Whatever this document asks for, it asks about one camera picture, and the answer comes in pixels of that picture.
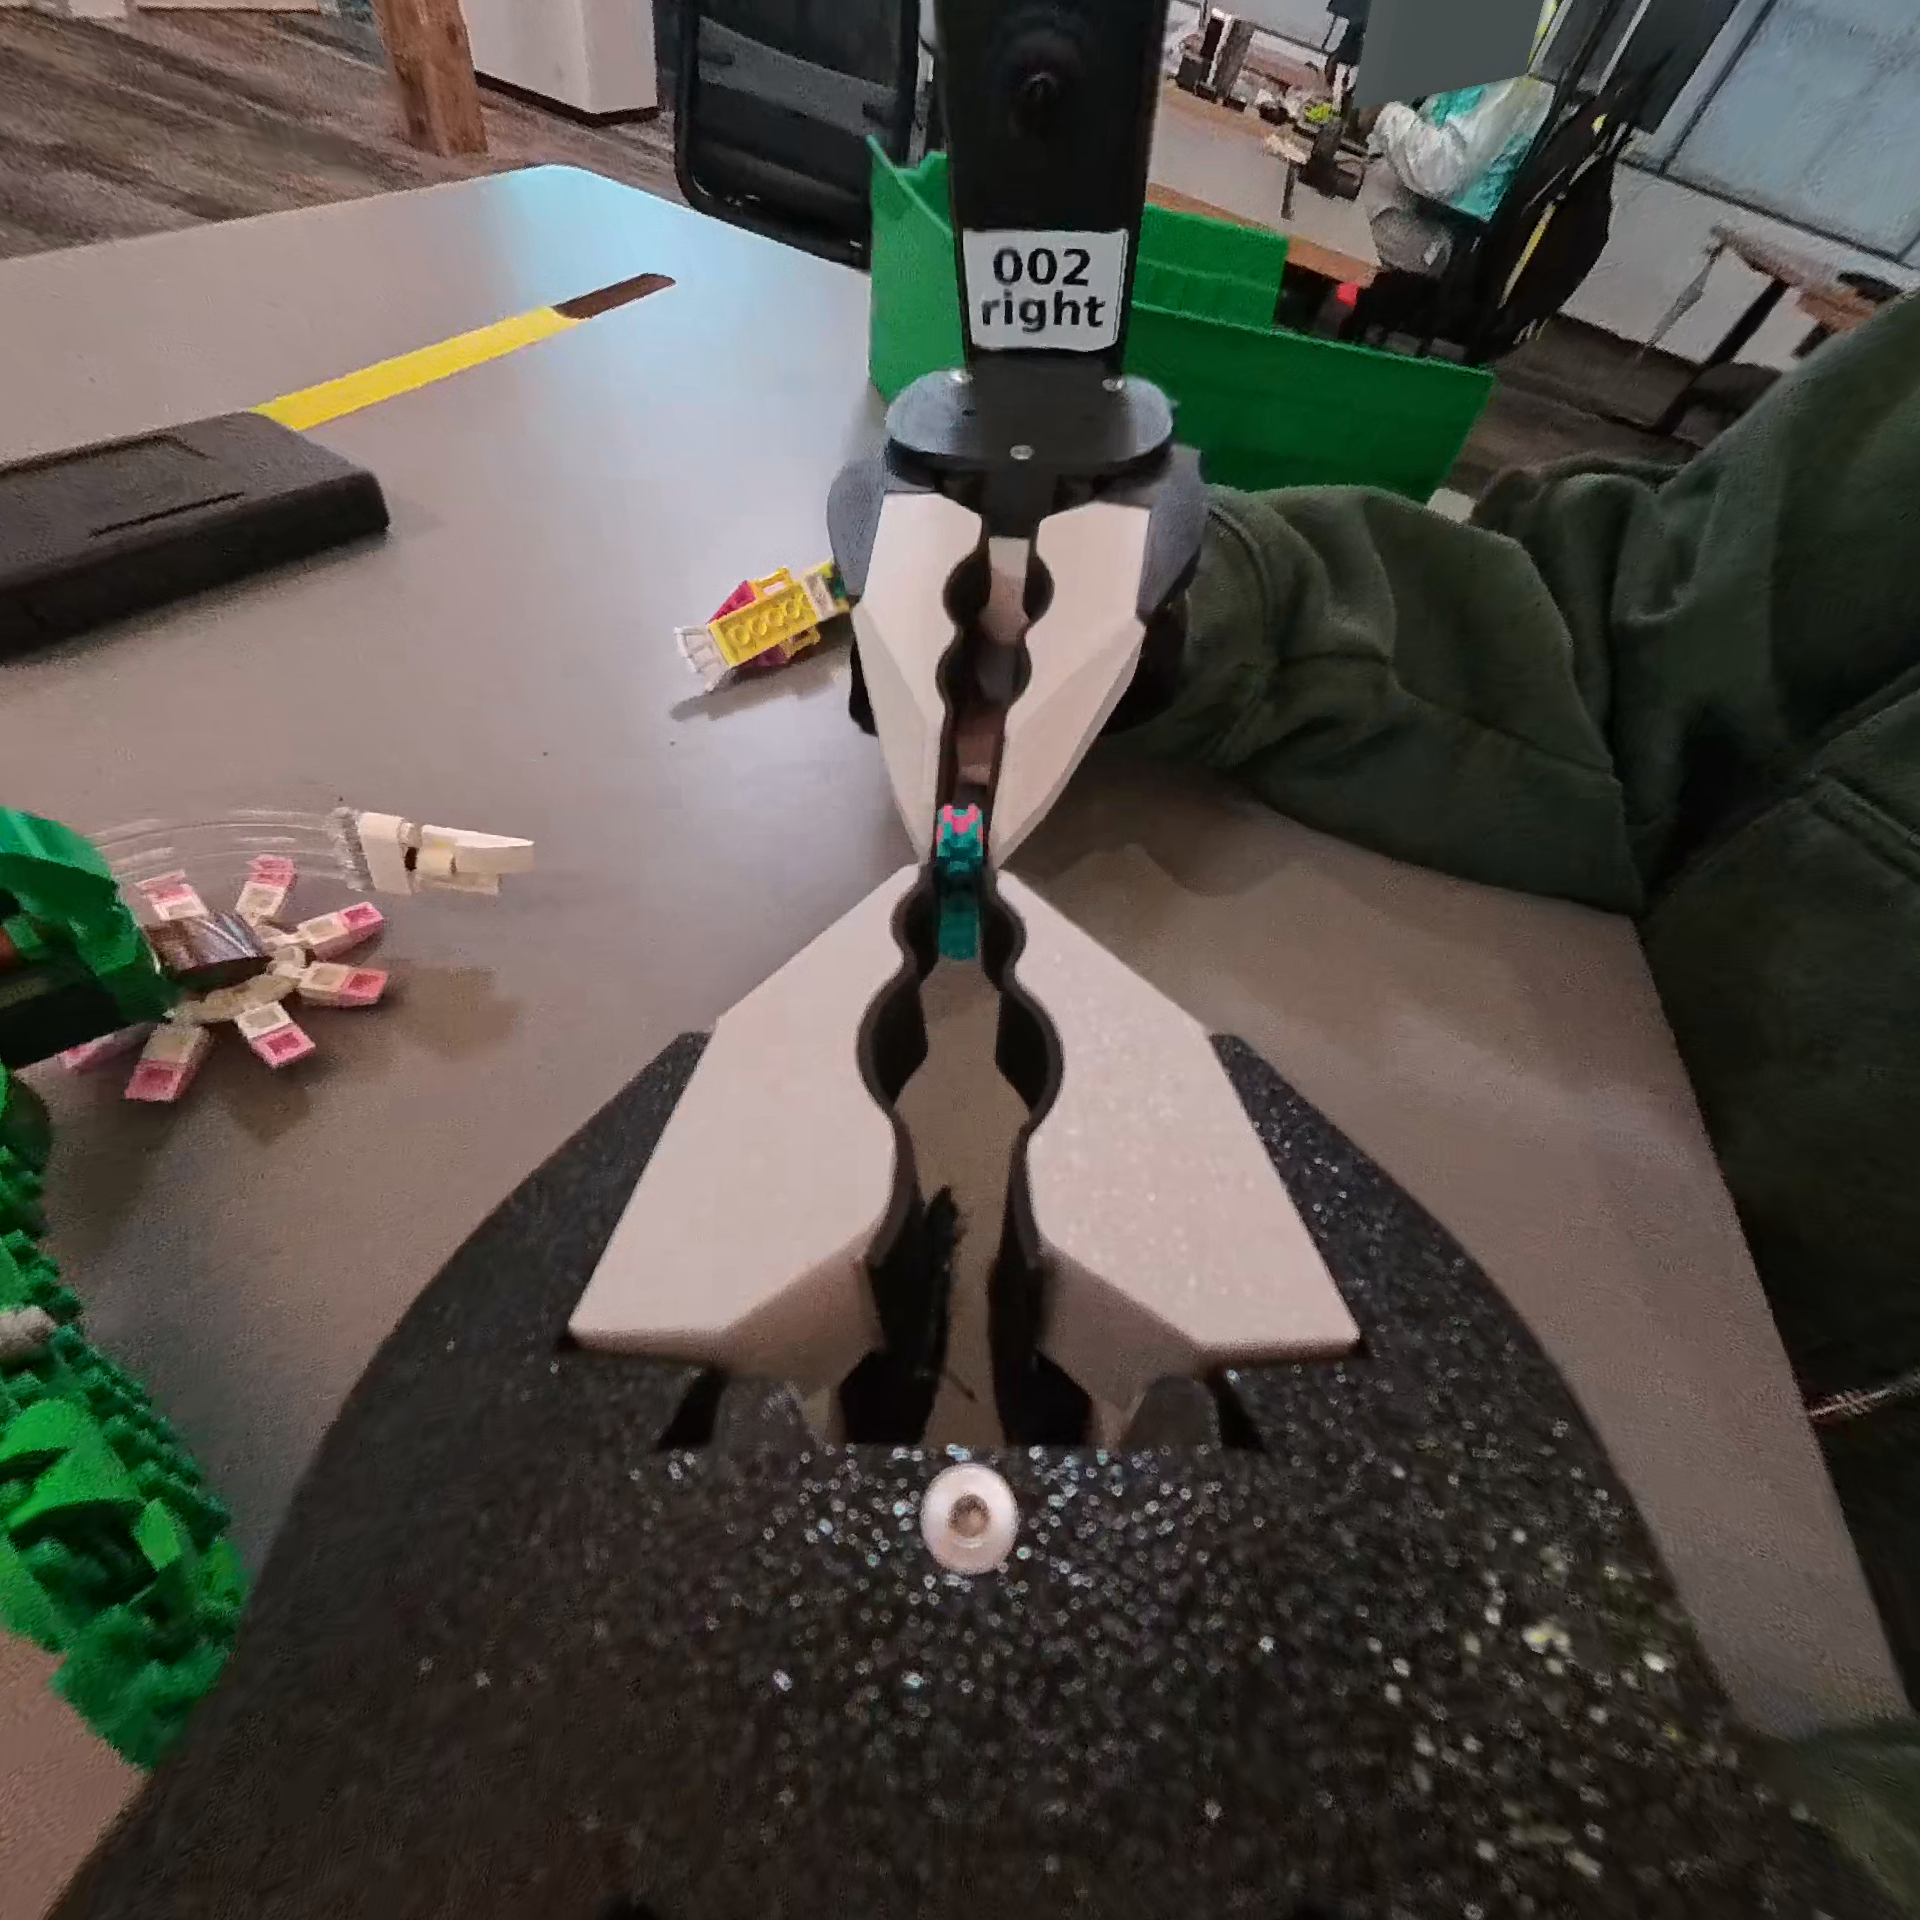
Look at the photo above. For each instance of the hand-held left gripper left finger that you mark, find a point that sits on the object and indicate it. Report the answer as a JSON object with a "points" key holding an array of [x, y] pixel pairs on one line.
{"points": [[735, 1201]]}

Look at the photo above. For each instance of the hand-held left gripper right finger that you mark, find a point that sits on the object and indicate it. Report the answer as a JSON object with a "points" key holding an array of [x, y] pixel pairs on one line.
{"points": [[1184, 1201]]}

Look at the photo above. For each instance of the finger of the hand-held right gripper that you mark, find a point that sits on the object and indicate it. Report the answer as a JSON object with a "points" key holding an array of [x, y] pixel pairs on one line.
{"points": [[902, 660], [1088, 629]]}

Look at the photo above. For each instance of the yellow teal pink lego strip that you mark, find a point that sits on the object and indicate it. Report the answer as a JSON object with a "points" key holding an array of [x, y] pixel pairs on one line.
{"points": [[955, 900]]}

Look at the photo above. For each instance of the person's right forearm green sleeve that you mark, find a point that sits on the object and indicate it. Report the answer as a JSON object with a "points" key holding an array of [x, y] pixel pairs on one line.
{"points": [[1382, 674]]}

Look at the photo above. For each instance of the yellow pink lego vehicle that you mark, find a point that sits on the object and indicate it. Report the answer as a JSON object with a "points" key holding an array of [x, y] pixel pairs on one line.
{"points": [[758, 629]]}

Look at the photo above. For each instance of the white lego piece clear rods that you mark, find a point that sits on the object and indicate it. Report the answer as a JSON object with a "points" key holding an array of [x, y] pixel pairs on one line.
{"points": [[451, 856]]}

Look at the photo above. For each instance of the pink white lego flower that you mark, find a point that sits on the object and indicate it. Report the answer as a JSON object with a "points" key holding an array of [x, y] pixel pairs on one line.
{"points": [[278, 1035]]}

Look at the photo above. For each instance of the green lego plant model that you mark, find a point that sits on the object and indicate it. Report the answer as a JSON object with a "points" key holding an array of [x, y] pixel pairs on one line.
{"points": [[89, 1500]]}

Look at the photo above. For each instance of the black office chair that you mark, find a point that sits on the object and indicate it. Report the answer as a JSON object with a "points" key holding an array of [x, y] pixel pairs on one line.
{"points": [[781, 135]]}

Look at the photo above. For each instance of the green plastic bin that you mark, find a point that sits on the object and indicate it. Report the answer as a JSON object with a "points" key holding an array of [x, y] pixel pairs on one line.
{"points": [[1320, 404]]}

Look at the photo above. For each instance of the white recycling cabinet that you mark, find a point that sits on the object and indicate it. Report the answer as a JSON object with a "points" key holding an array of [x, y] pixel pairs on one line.
{"points": [[562, 53]]}

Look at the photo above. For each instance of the black yellow backpack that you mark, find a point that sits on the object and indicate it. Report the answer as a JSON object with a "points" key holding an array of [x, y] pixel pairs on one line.
{"points": [[1560, 240]]}

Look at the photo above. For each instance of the yellow tape strip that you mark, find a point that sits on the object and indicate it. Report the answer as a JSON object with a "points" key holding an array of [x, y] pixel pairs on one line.
{"points": [[422, 360]]}

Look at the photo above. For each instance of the wooden pillar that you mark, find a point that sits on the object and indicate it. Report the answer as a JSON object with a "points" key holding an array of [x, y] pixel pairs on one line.
{"points": [[429, 76]]}

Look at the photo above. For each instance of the person's green jacket torso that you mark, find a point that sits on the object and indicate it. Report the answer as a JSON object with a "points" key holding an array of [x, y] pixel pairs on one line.
{"points": [[1800, 900]]}

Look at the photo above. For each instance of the black flat tray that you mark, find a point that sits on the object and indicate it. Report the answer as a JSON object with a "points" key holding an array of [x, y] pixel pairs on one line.
{"points": [[166, 511]]}

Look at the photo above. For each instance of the wooden side table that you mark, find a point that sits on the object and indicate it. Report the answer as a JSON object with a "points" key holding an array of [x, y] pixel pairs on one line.
{"points": [[1785, 276]]}

